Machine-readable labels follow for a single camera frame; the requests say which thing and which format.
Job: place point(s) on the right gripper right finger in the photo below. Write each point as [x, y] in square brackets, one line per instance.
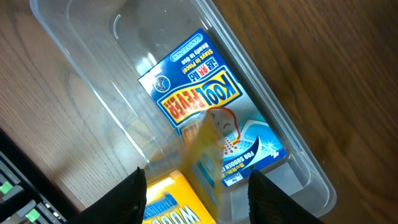
[268, 204]

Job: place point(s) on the blue Kool Fever box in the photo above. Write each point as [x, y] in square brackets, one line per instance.
[195, 79]

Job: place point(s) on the yellow Woods box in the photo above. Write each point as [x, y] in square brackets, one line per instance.
[184, 179]

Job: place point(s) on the clear plastic container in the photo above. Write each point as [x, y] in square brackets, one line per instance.
[111, 44]

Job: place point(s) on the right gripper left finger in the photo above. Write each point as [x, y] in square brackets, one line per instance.
[124, 204]

